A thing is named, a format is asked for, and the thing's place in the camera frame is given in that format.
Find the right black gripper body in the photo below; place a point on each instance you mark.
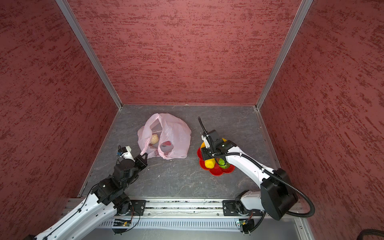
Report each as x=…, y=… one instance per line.
x=209, y=153

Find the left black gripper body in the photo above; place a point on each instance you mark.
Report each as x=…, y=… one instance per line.
x=130, y=179

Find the green fake fruit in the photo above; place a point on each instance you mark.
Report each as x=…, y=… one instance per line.
x=223, y=164

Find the yellow fake lemon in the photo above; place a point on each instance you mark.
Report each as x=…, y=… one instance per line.
x=210, y=163

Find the red flower-shaped plastic bowl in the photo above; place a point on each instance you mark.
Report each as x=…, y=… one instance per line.
x=216, y=171

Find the beige fake potato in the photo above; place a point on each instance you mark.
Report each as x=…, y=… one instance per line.
x=154, y=139

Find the pink plastic bag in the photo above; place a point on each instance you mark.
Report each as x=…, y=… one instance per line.
x=174, y=137

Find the yellow fake banana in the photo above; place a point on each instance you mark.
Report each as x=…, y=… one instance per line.
x=203, y=145

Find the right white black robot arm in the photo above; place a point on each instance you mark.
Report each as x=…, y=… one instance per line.
x=274, y=197

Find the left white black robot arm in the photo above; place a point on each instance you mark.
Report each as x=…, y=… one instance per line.
x=105, y=200

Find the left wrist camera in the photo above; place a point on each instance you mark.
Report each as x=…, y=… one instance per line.
x=125, y=153

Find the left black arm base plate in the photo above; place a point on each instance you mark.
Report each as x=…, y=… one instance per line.
x=137, y=207

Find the aluminium mounting rail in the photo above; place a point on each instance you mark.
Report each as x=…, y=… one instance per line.
x=183, y=208

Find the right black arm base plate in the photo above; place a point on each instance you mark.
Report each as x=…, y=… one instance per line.
x=233, y=208

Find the perforated metal cable tray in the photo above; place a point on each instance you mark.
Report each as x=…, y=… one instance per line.
x=175, y=224

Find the right aluminium corner post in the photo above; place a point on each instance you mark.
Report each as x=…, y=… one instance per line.
x=290, y=37

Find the aluminium corner post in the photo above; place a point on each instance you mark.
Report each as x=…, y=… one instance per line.
x=81, y=36
x=290, y=37

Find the left aluminium corner post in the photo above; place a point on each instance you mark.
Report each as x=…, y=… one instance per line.
x=81, y=36

